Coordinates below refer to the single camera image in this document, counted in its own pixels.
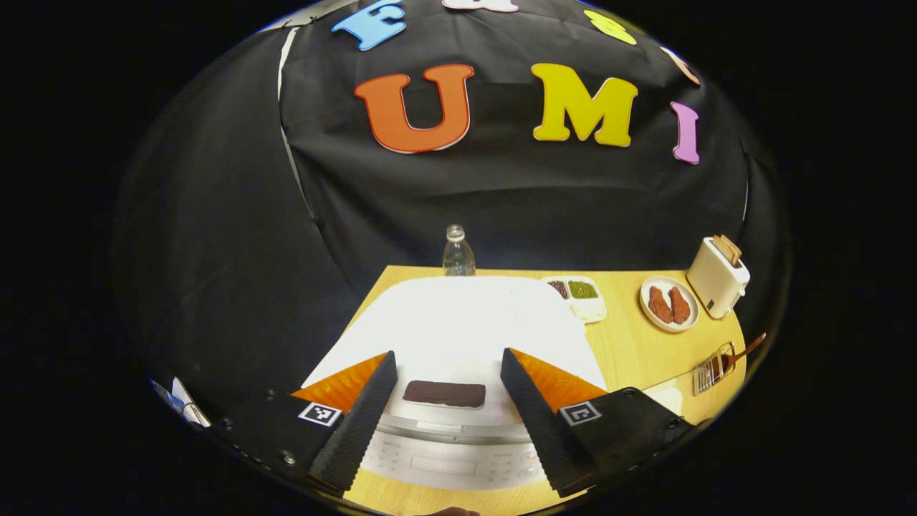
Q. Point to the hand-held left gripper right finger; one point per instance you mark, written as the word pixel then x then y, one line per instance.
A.
pixel 541 430

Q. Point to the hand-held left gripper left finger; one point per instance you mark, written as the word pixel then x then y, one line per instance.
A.
pixel 358 430

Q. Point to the white rice cooker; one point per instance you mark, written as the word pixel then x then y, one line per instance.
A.
pixel 451 322

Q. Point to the white divided condiment dish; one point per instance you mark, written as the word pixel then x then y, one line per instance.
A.
pixel 584 301

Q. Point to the white round plate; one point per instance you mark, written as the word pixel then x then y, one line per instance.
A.
pixel 668 327

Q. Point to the brown meat piece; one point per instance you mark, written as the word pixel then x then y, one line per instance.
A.
pixel 680 306
pixel 660 304

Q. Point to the white crumpled sheet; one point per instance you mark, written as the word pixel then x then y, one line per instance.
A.
pixel 183 405

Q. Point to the clear plastic water bottle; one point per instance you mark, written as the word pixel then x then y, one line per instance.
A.
pixel 458 254

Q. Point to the white toaster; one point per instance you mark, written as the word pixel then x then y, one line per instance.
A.
pixel 713 283

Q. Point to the toasted bread slice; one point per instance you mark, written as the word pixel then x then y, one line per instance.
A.
pixel 721 251
pixel 733 247

